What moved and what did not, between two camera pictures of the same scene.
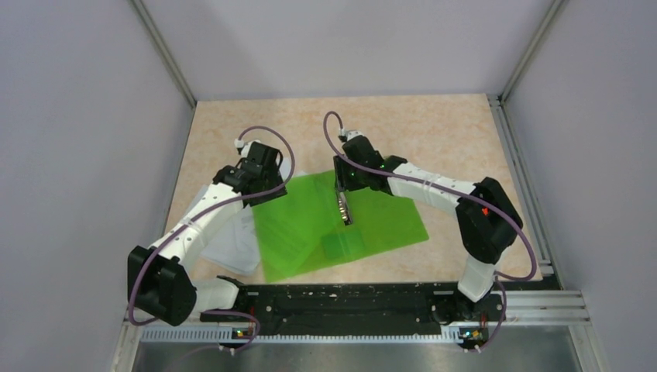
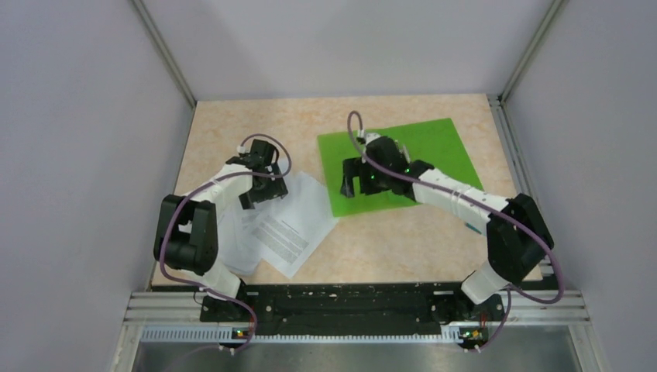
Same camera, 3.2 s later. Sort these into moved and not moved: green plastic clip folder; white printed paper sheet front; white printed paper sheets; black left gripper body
Moved: green plastic clip folder
Not moved: black left gripper body; white printed paper sheets; white printed paper sheet front
